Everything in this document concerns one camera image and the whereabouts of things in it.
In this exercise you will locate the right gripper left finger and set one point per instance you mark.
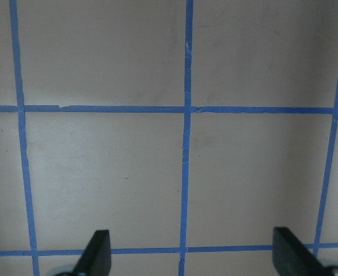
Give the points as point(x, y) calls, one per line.
point(96, 258)

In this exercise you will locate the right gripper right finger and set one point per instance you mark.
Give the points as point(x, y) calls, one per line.
point(291, 257)

